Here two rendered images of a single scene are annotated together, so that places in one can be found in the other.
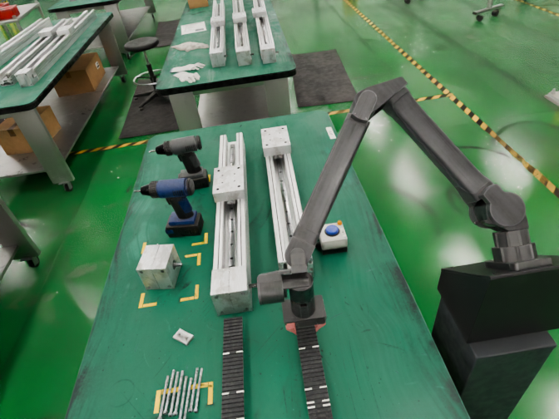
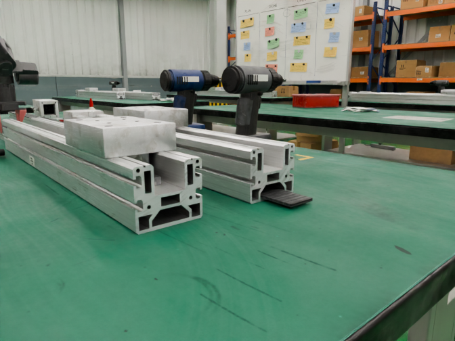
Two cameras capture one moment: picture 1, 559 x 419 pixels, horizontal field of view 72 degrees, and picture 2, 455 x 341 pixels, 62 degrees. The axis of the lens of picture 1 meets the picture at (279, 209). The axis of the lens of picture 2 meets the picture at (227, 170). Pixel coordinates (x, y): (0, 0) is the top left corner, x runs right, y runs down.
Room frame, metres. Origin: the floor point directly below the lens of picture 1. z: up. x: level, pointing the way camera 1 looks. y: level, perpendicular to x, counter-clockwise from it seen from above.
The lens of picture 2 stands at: (1.95, -0.27, 0.96)
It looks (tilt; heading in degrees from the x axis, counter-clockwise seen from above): 13 degrees down; 140
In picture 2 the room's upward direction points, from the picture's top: straight up
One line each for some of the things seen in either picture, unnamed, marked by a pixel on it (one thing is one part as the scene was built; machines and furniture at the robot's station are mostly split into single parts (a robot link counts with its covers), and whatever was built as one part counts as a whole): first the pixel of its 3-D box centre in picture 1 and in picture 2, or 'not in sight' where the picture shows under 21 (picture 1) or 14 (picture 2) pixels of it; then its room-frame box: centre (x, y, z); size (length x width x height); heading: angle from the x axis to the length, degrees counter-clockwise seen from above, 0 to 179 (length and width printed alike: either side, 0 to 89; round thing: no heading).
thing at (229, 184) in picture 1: (230, 185); (149, 122); (1.15, 0.17, 0.87); 0.16 x 0.11 x 0.07; 0
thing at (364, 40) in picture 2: not in sight; (336, 62); (-4.95, 9.71, 1.57); 2.83 x 0.98 x 3.14; 1
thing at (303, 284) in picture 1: (298, 288); (5, 76); (0.56, -0.02, 0.98); 0.07 x 0.06 x 0.07; 88
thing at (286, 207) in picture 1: (283, 189); (68, 151); (1.15, -0.02, 0.82); 0.80 x 0.10 x 0.09; 0
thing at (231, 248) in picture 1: (232, 195); (151, 143); (1.15, 0.17, 0.82); 0.80 x 0.10 x 0.09; 0
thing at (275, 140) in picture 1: (275, 143); (118, 143); (1.40, -0.03, 0.87); 0.16 x 0.11 x 0.07; 0
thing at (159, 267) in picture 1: (163, 266); not in sight; (0.84, 0.38, 0.83); 0.11 x 0.10 x 0.10; 82
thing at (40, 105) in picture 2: not in sight; (44, 109); (-0.23, 0.29, 0.83); 0.11 x 0.10 x 0.10; 90
